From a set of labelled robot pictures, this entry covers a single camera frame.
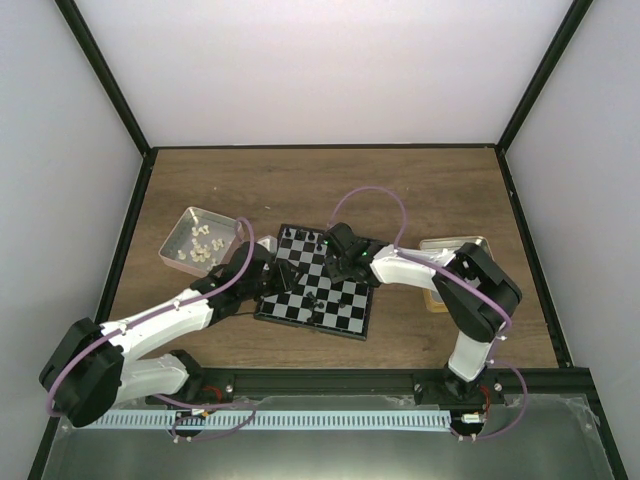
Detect pile of black chess pieces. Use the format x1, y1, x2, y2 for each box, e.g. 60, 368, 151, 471
305, 291, 350, 328

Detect black white chess board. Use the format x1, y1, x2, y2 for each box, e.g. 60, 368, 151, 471
254, 224, 374, 341

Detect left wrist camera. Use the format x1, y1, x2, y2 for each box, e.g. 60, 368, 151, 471
257, 235, 278, 255

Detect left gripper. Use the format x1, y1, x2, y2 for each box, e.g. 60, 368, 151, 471
242, 262, 305, 302

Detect black enclosure frame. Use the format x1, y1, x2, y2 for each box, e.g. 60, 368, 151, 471
56, 0, 627, 479

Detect white chess pieces in tin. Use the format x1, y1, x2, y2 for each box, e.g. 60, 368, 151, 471
177, 224, 226, 267

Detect yellow metal tin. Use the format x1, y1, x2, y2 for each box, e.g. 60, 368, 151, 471
418, 235, 496, 314

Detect light blue slotted cable duct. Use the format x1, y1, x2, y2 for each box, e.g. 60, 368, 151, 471
88, 410, 451, 432

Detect pink metal tin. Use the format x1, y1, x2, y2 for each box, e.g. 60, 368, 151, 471
158, 206, 244, 277

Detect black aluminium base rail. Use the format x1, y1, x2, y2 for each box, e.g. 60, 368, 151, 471
144, 367, 591, 406

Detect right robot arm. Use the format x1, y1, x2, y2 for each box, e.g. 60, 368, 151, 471
322, 223, 522, 403

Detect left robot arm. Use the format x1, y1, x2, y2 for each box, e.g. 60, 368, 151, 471
39, 242, 301, 427

